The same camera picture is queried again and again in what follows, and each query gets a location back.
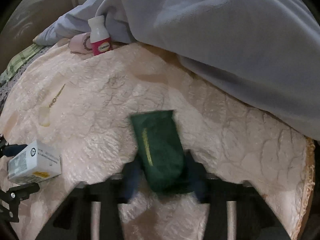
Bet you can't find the white green carton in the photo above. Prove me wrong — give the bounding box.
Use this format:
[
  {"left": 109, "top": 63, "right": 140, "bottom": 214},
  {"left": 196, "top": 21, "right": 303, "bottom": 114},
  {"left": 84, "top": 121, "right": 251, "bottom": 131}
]
[{"left": 8, "top": 140, "right": 62, "bottom": 185}]

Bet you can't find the dark green packet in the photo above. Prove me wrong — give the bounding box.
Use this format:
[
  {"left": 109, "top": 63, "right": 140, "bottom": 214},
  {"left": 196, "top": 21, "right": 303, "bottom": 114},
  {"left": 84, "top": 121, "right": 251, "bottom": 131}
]
[{"left": 130, "top": 110, "right": 191, "bottom": 195}]

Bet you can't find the green plaid cloth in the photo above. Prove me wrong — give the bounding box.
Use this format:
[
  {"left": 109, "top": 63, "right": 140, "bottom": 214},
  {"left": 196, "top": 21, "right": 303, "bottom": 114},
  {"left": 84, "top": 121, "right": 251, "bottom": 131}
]
[{"left": 1, "top": 44, "right": 44, "bottom": 85}]

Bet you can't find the pink thermos bottle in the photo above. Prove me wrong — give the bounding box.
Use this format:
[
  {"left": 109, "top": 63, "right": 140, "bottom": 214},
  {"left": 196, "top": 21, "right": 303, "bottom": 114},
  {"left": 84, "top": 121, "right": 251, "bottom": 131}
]
[{"left": 68, "top": 33, "right": 93, "bottom": 54}]

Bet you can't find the white pink pill bottle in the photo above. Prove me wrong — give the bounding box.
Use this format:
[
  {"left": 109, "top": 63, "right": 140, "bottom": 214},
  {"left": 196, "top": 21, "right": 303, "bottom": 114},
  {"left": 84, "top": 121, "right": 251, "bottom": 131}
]
[{"left": 88, "top": 15, "right": 112, "bottom": 56}]

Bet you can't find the light blue duvet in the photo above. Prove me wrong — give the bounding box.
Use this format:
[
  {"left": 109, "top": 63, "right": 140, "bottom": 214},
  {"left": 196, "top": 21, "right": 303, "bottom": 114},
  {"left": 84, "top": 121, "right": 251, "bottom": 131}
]
[{"left": 35, "top": 0, "right": 319, "bottom": 140}]

